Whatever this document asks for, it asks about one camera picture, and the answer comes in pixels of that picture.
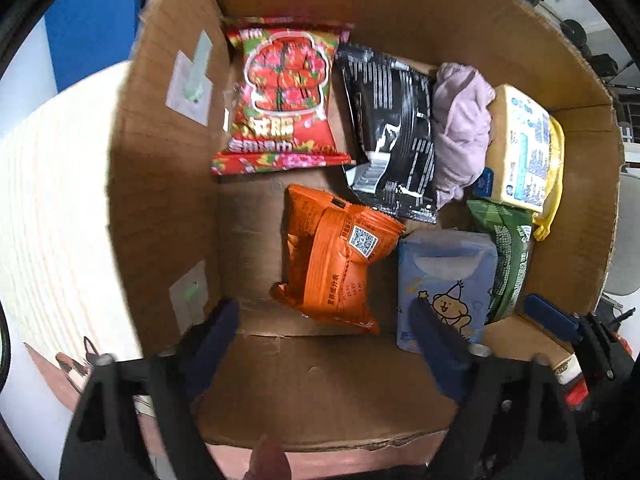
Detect red floral packet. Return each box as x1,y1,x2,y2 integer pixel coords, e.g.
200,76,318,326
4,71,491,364
211,16,357,176

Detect blue board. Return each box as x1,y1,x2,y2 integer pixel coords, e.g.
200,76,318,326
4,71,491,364
45,0,141,93

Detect blue cartoon tissue pack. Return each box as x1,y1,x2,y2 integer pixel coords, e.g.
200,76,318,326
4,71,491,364
396,230,498,356

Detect purple cloth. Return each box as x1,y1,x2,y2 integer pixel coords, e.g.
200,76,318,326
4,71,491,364
431,62,497,210

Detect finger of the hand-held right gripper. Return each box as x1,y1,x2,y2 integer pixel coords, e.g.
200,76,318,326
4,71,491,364
524,293,623,396

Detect black foil packet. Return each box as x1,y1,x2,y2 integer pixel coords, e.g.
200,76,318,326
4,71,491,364
334,42,438,224

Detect silver and yellow soft pouch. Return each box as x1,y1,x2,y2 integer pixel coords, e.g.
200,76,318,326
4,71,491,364
532,115,566,242

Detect orange snack packet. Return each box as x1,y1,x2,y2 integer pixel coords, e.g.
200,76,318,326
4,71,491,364
270,184,407,336

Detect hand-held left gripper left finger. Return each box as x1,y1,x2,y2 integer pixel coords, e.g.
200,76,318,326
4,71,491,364
60,299,241,480

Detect red bag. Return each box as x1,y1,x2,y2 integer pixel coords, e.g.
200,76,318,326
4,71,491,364
564,375,589,409

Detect green packet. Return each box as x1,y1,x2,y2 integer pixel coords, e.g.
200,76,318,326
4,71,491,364
467,199,535,323

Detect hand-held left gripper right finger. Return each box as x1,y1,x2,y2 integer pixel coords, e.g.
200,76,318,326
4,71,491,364
408,300,584,480

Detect cardboard box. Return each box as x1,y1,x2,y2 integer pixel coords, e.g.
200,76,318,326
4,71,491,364
105,0,626,453

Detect person's left hand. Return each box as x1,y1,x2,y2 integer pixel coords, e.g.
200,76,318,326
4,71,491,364
247,434,292,480

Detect yellow sponge pack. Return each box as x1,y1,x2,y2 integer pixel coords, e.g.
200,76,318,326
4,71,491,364
472,84,553,213

